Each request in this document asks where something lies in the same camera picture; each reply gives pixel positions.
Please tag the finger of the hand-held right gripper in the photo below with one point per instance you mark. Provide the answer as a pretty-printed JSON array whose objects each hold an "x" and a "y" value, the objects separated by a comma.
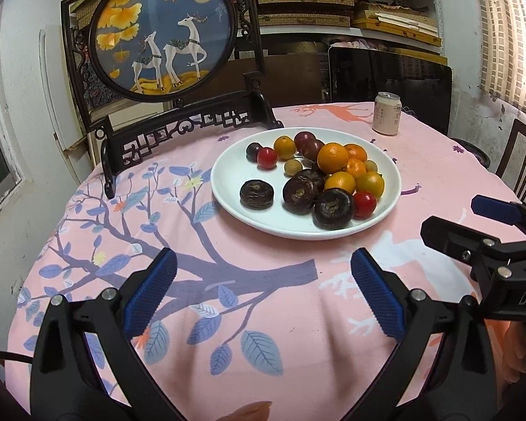
[
  {"x": 495, "y": 208},
  {"x": 447, "y": 232}
]

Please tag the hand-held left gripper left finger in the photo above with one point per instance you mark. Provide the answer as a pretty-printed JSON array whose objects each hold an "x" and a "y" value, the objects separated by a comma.
[{"x": 151, "y": 289}]

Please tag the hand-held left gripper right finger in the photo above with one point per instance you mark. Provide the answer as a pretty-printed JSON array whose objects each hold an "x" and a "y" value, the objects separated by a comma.
[{"x": 377, "y": 294}]

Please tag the red cherry tomato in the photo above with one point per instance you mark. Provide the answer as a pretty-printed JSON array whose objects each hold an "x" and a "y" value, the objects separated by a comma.
[
  {"x": 364, "y": 205},
  {"x": 266, "y": 158}
]

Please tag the orange kumquat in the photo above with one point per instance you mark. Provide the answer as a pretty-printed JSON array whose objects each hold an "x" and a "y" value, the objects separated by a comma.
[
  {"x": 357, "y": 169},
  {"x": 285, "y": 147},
  {"x": 339, "y": 183},
  {"x": 370, "y": 184}
]

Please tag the dark brown water chestnut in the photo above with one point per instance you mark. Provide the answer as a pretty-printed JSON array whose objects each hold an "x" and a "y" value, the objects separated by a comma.
[
  {"x": 300, "y": 193},
  {"x": 256, "y": 193},
  {"x": 333, "y": 209},
  {"x": 318, "y": 177}
]

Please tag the tan longan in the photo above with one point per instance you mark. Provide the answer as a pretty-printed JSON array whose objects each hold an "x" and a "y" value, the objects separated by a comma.
[
  {"x": 371, "y": 165},
  {"x": 292, "y": 166}
]

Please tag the white oval plate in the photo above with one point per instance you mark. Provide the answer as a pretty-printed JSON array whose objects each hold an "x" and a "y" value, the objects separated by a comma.
[{"x": 228, "y": 171}]

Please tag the dark red plum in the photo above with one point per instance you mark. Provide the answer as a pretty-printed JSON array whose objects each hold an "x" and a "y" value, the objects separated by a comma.
[
  {"x": 314, "y": 151},
  {"x": 254, "y": 151},
  {"x": 303, "y": 139}
]

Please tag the person's right hand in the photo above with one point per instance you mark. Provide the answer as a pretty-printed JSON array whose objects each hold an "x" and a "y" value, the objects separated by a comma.
[{"x": 519, "y": 346}]

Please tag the person's left hand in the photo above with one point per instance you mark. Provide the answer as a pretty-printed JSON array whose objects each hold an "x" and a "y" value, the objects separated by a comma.
[{"x": 252, "y": 411}]

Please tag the dark wooden slatted chair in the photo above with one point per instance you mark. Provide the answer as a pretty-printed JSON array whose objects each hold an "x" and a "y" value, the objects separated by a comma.
[{"x": 506, "y": 151}]

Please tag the dark round stool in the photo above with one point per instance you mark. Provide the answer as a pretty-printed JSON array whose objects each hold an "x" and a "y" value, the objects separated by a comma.
[{"x": 473, "y": 151}]

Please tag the pink printed tablecloth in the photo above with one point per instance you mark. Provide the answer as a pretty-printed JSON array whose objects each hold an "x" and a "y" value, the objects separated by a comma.
[{"x": 245, "y": 315}]

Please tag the mandarin orange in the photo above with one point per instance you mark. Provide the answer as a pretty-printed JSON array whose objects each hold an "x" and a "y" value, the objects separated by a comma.
[
  {"x": 333, "y": 158},
  {"x": 357, "y": 151}
]

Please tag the pale pink drink can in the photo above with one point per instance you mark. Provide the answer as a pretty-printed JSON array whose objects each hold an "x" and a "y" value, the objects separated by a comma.
[{"x": 386, "y": 114}]

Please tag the black chair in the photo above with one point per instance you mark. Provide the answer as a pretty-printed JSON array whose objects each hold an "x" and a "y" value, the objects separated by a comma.
[{"x": 399, "y": 79}]

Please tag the stack of yellow flat boxes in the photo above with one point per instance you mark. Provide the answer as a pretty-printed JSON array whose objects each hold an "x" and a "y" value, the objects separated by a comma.
[{"x": 399, "y": 24}]

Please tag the pink bundled cloth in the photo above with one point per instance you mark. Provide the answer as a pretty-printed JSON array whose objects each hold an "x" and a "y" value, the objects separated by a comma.
[{"x": 355, "y": 44}]

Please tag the white leaning board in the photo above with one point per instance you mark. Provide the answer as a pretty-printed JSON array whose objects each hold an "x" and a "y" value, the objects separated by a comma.
[{"x": 61, "y": 96}]

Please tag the brown wooden cabinet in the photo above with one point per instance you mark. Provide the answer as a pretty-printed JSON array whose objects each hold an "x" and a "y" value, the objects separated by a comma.
[{"x": 289, "y": 79}]

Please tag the white shelf unit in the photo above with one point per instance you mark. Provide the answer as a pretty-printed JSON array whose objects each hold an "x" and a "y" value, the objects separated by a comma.
[{"x": 298, "y": 30}]

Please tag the stack of woven mat boxes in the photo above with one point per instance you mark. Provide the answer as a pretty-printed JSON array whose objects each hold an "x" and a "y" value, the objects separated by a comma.
[{"x": 307, "y": 0}]

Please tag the round deer picture screen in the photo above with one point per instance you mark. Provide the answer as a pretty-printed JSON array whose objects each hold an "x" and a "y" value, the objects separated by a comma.
[{"x": 158, "y": 17}]

